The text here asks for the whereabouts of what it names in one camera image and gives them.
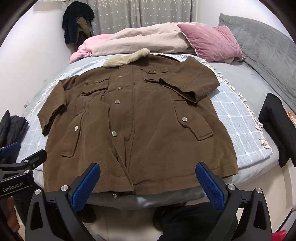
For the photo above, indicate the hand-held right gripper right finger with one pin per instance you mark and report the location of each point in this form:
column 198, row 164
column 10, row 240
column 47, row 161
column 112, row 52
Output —
column 209, row 187

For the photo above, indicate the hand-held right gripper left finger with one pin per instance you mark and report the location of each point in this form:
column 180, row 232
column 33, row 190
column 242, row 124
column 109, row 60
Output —
column 85, row 187

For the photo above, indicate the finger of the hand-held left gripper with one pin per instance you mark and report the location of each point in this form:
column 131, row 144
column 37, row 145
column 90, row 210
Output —
column 9, row 150
column 37, row 156

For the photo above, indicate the brown coat with fur collar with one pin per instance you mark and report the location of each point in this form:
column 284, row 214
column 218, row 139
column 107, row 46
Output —
column 150, row 127

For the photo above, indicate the person's left hand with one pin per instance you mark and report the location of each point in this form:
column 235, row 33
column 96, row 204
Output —
column 10, row 215

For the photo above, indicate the dark grey quilted garment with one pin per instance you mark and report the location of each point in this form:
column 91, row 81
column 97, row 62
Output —
column 13, row 129

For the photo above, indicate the person's dark trousers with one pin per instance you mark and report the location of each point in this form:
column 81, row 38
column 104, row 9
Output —
column 185, row 222

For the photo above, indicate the light blue plaid tasselled blanket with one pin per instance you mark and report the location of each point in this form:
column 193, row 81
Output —
column 231, row 115

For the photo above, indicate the black garment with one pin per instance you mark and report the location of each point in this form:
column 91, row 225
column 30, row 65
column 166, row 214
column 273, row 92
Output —
column 277, row 122

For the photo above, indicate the pink fleece blanket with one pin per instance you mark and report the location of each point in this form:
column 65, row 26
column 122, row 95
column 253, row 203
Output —
column 85, row 48

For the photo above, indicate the bed with grey sheet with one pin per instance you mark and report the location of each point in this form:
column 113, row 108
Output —
column 266, row 81

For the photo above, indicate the black hanging jacket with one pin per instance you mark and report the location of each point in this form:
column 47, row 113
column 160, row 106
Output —
column 69, row 25

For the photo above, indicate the olive hanging garment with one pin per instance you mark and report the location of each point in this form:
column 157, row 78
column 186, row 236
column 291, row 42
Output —
column 82, row 27

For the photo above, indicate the pink velvet pillow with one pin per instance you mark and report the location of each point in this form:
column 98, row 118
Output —
column 208, row 39

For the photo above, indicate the grey quilted headboard cushion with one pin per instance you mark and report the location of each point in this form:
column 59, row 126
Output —
column 261, row 41

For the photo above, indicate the beige duvet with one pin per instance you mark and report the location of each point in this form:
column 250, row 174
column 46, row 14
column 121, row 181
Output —
column 143, row 39

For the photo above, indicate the grey star-print curtain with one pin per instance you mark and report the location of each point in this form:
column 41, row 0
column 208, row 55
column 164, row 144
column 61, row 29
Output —
column 138, row 14

